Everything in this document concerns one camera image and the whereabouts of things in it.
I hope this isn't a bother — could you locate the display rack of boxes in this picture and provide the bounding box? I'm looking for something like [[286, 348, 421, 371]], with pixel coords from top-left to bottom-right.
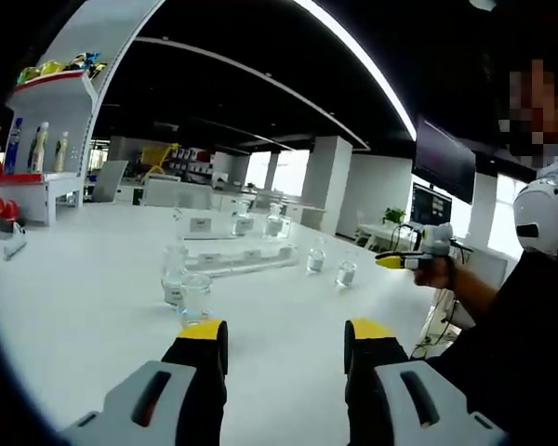
[[174, 146, 215, 176]]

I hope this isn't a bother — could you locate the yellow cart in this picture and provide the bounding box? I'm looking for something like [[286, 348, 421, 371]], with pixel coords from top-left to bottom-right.
[[141, 142, 180, 177]]

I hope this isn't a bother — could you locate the person's right hand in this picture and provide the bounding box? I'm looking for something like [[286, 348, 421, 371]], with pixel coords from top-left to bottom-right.
[[411, 255, 453, 290]]

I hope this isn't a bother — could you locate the desk monitor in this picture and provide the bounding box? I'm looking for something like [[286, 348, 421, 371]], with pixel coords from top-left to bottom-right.
[[411, 181, 453, 229]]

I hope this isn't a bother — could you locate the dark wall monitor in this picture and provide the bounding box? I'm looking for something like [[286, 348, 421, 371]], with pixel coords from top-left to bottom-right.
[[411, 115, 478, 205]]

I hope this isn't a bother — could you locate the white display shelf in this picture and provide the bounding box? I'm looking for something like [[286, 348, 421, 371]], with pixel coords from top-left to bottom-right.
[[0, 0, 166, 229]]

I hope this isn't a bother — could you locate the clear acrylic reagent rack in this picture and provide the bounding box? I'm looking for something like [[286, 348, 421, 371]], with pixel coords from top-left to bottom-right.
[[174, 206, 301, 279]]

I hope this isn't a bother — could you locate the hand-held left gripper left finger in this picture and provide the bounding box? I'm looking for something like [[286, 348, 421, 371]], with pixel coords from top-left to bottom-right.
[[58, 319, 229, 446]]

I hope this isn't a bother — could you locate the white background desk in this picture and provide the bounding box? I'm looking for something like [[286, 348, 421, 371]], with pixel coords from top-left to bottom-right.
[[356, 222, 415, 252]]

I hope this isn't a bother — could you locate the pile of snack packets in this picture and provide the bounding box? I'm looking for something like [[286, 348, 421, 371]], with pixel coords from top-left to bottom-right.
[[17, 51, 108, 85]]

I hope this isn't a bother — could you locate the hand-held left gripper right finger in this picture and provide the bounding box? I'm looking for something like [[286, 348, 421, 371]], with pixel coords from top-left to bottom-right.
[[343, 318, 511, 446]]

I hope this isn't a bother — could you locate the white drink bottle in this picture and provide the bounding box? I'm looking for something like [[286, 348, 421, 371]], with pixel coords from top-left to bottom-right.
[[31, 121, 50, 174], [53, 131, 70, 173]]

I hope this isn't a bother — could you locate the green potted plant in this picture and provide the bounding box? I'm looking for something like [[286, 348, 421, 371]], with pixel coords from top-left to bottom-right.
[[383, 207, 408, 229]]

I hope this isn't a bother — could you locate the blue label drink bottle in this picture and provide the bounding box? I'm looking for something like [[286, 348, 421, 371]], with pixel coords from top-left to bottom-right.
[[4, 117, 23, 176]]

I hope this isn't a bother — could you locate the white worn device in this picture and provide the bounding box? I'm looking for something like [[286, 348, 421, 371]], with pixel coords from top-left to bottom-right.
[[512, 160, 558, 261]]

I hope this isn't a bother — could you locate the person's black clothed torso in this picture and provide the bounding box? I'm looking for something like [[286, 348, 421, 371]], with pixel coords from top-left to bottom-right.
[[422, 250, 558, 446]]

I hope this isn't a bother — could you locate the white mesh panel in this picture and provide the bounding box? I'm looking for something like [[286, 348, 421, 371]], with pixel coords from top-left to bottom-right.
[[143, 178, 214, 209]]

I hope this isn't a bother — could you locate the black monitor cable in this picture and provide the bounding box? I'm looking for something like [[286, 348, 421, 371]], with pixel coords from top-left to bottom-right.
[[389, 223, 413, 252]]

